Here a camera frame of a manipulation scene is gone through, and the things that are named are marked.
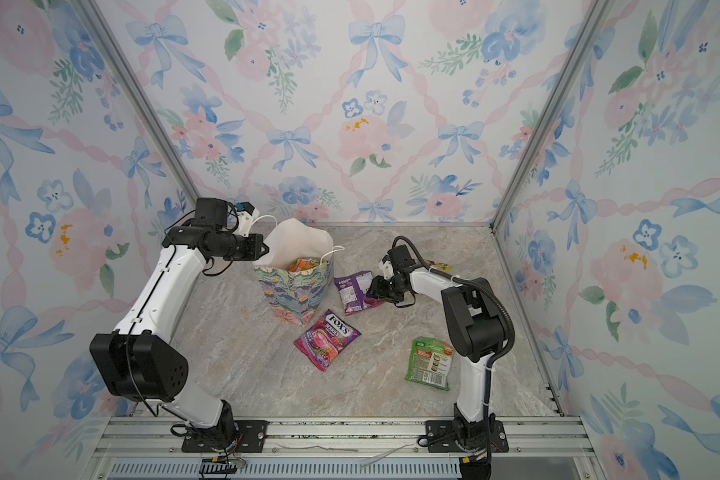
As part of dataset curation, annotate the purple snack packet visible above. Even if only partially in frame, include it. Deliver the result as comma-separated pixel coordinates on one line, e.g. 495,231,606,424
334,271,383,315

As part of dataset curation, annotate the floral paper gift bag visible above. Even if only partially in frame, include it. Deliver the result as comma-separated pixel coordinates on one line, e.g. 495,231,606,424
253,218,345,326

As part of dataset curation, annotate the orange candy packet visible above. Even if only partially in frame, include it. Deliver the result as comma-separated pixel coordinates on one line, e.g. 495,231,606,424
287,258,320,273

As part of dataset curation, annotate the yellow snack packet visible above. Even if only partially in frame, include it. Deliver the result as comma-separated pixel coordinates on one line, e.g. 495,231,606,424
429,260,452,273

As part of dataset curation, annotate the green snack packet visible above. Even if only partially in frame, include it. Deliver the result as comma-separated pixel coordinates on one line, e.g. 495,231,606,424
405,336,455,391

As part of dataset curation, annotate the magenta Fox's candy packet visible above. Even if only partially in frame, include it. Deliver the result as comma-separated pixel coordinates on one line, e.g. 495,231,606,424
294,310,361,372

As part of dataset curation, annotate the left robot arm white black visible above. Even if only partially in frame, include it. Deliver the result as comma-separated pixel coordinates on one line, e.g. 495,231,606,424
90,198,269,430

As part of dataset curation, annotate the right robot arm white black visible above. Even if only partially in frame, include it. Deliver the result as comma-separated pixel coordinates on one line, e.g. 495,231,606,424
369,236,516,454

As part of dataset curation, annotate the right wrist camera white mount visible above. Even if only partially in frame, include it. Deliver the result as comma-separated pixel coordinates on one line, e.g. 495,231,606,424
379,255,395,280

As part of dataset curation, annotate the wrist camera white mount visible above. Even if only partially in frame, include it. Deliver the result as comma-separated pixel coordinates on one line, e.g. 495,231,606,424
235,202,260,237
379,255,395,280

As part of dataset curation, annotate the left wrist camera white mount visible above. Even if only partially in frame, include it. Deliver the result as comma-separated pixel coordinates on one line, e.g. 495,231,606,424
235,202,260,237

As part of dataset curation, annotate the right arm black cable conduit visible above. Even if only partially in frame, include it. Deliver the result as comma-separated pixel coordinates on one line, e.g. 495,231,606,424
391,235,516,457

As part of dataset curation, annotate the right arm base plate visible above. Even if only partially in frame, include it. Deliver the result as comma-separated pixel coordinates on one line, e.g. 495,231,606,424
417,417,509,454

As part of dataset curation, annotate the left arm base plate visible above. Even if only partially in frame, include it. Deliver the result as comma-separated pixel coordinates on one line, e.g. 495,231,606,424
181,420,269,454

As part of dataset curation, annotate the aluminium rail frame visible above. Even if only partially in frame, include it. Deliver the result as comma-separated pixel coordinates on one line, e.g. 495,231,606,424
82,416,605,479

